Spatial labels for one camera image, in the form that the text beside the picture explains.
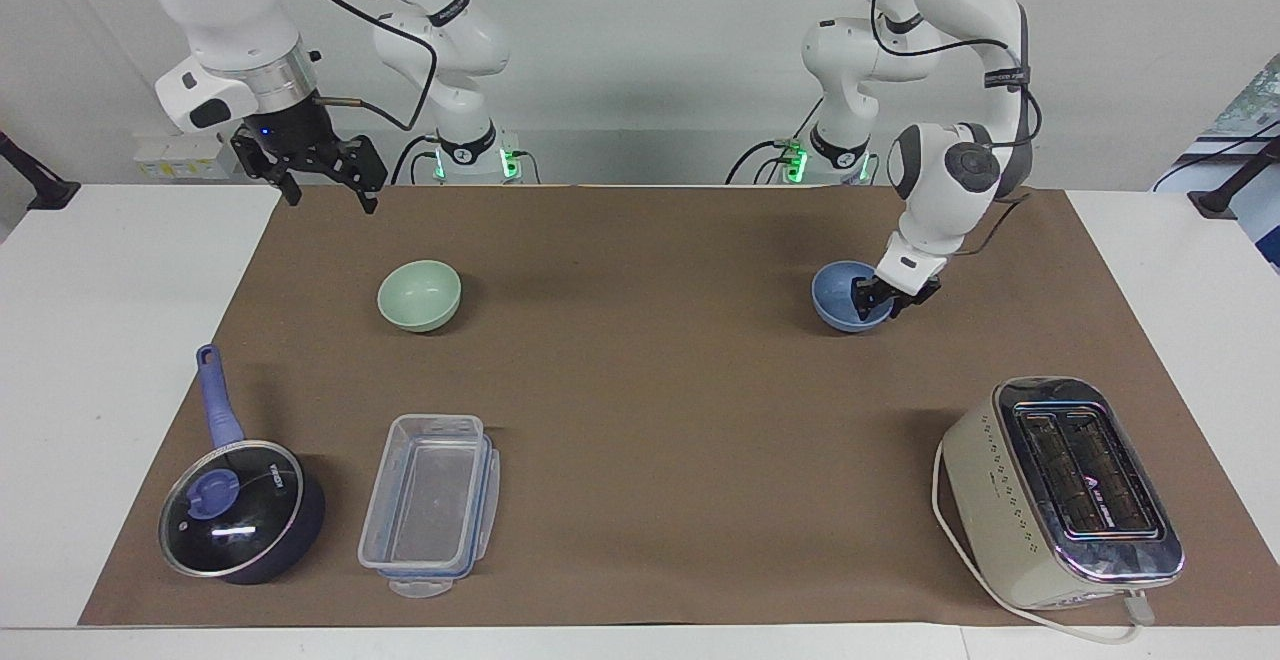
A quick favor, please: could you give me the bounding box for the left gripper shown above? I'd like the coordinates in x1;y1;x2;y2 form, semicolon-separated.
851;276;943;324

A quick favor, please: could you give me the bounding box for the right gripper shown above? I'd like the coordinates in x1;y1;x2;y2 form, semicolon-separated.
231;95;389;215

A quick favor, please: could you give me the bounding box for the blue bowl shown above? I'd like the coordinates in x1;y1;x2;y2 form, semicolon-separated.
811;260;897;334

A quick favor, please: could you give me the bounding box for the green bowl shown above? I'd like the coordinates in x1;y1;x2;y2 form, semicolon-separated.
376;259;464;334

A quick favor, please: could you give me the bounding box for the cream and chrome toaster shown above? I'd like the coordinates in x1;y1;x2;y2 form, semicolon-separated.
941;375;1188;611

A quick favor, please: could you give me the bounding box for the black stand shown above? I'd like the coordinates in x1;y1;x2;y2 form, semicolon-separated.
1187;134;1280;220
0;129;82;212

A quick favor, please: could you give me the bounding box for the glass lid with blue knob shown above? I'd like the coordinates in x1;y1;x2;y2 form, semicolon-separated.
159;439;305;579

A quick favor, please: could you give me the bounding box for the clear plastic food container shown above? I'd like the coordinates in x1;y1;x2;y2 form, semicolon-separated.
357;430;502;600

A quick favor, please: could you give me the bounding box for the black cable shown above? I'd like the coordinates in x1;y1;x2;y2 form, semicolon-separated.
264;0;441;134
868;0;1044;259
725;95;827;187
389;134;442;187
1149;118;1280;193

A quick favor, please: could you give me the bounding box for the white wall socket box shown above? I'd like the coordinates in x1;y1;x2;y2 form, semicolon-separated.
134;135;242;182

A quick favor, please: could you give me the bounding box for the white toaster cable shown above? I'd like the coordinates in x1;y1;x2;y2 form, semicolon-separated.
931;440;1157;645

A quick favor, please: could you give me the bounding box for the blue saucepan with handle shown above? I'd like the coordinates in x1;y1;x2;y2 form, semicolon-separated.
158;343;328;587

